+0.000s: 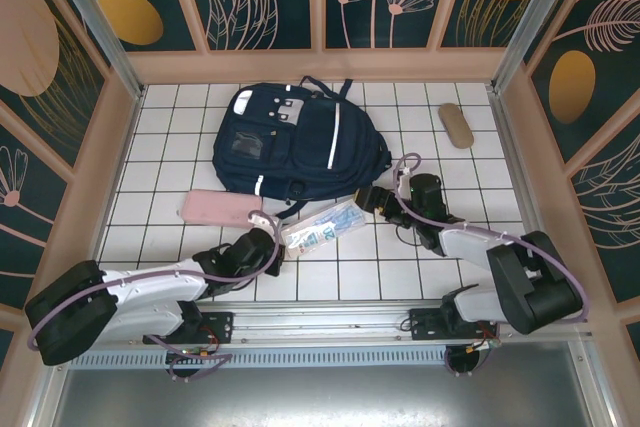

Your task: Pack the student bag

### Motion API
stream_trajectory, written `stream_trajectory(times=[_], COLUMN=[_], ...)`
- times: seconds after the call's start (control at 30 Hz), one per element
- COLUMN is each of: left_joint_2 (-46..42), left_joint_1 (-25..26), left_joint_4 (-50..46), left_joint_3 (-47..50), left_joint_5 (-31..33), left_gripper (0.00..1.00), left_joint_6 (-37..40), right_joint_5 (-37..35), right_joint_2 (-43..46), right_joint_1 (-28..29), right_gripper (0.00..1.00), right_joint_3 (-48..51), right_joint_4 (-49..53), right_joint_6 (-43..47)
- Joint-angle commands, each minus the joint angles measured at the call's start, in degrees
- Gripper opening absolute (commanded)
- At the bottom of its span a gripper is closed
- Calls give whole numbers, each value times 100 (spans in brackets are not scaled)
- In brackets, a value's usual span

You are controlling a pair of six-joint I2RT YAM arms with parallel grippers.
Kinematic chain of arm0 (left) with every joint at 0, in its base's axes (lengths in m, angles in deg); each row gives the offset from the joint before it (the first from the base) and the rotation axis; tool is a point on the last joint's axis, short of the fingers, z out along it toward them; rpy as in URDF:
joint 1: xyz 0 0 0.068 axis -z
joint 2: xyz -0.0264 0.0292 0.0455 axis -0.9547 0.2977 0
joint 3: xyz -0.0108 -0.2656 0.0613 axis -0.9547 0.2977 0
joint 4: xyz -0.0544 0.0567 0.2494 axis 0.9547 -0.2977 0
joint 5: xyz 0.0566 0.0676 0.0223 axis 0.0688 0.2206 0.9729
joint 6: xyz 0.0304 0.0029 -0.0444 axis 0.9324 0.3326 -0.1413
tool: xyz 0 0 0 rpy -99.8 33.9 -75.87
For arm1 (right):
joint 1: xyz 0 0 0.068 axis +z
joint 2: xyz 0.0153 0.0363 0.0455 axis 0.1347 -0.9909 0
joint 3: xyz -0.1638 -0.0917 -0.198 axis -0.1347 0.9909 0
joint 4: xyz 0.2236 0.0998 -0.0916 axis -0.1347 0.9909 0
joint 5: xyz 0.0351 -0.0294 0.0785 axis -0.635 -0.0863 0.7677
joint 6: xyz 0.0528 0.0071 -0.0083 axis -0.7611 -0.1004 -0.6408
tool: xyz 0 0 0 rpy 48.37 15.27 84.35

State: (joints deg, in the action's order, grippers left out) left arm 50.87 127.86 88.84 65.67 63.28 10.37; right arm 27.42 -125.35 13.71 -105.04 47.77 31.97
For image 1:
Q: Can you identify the grey metal sheet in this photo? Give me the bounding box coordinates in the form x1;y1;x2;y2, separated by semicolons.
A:
49;366;617;427

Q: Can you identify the aluminium corner post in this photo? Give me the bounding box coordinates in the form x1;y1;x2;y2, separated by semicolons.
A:
42;0;147;101
489;0;584;94

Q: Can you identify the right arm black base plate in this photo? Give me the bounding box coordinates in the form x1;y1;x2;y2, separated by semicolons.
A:
408;307;501;344

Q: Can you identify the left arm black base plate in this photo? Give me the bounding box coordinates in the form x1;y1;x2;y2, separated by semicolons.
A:
143;311;236;345

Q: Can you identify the pink pencil case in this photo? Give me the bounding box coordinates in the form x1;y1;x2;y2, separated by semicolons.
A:
180;189;264;230

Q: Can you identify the navy blue backpack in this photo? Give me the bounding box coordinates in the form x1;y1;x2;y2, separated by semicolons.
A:
212;75;393;221

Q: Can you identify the tan glasses case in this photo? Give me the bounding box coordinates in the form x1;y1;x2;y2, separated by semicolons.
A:
438;102;475;150

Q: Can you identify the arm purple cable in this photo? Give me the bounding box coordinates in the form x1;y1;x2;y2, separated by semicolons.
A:
394;152;592;378
27;211;282;381

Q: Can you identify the aluminium side rail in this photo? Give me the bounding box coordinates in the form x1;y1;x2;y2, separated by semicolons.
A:
487;86;566;301

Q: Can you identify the grey slotted cable duct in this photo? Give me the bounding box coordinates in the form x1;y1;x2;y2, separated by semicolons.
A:
67;350;451;370

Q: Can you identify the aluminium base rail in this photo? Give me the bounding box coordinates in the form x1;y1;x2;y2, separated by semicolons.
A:
47;299;594;348

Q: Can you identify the clear packet of blue masks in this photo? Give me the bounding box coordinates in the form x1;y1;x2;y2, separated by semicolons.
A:
279;198;372;261

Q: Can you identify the left aluminium corner post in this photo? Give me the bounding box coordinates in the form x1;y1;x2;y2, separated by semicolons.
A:
42;0;147;101

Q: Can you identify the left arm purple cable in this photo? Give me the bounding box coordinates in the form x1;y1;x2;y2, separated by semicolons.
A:
27;211;282;381

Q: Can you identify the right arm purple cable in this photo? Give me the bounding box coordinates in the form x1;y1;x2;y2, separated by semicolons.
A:
394;152;592;378

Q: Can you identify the right aluminium corner post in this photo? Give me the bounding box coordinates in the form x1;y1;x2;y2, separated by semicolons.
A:
489;0;584;94

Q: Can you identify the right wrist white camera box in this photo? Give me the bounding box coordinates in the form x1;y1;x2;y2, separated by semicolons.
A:
397;159;420;183

